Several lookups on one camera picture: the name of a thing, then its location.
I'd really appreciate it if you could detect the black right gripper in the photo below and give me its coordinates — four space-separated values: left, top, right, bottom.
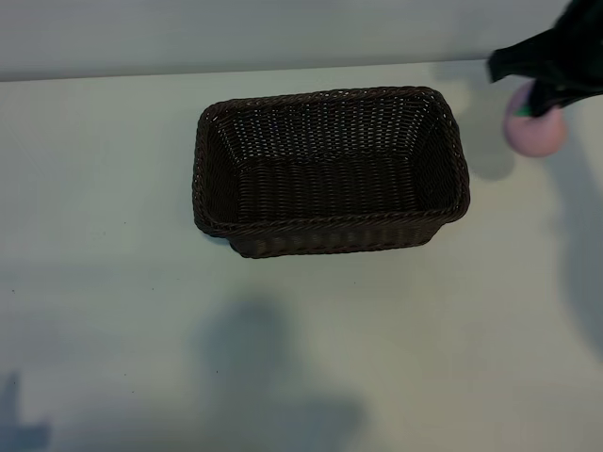
485 0 603 120

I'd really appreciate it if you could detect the pink peach with green stem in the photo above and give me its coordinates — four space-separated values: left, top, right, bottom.
502 81 567 158

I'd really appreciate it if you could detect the dark brown wicker basket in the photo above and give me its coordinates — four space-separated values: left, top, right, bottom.
190 85 472 260

